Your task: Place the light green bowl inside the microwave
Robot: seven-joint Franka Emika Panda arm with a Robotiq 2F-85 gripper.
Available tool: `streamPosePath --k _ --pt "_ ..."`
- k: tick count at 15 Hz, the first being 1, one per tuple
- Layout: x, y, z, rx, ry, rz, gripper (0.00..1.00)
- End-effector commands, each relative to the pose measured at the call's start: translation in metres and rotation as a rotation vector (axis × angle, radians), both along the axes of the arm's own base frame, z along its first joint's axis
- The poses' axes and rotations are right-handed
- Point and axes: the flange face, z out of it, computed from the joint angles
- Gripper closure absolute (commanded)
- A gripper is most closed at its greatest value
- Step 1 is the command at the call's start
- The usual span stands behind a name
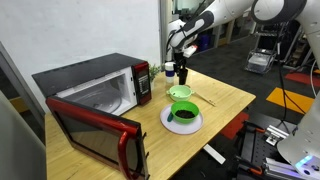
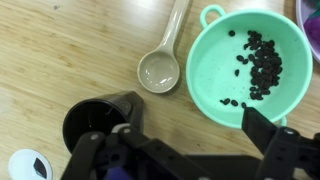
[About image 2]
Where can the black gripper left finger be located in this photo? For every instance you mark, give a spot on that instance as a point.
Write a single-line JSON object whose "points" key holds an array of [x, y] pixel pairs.
{"points": [[86, 150]]}

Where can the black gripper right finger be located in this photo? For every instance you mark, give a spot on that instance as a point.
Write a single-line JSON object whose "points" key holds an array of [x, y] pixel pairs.
{"points": [[283, 146]]}

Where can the light green bowl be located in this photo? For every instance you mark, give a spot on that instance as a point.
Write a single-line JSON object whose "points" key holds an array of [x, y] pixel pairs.
{"points": [[213, 73]]}

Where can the black cup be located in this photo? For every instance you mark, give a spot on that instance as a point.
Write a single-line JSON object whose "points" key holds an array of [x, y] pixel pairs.
{"points": [[86, 120]]}

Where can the white cup lid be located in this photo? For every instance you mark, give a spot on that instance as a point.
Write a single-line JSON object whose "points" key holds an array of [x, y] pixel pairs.
{"points": [[23, 165]]}

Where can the scattered coffee beans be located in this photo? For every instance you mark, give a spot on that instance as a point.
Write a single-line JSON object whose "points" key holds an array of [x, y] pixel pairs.
{"points": [[265, 66]]}

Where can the wooden spoon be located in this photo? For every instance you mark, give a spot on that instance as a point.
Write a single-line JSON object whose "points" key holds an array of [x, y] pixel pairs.
{"points": [[160, 70]]}

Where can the purple toy grape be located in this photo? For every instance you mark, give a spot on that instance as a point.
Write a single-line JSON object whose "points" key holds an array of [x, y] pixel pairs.
{"points": [[313, 26]]}

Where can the lavender plate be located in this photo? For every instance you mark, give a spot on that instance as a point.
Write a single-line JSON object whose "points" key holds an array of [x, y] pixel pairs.
{"points": [[301, 20]]}

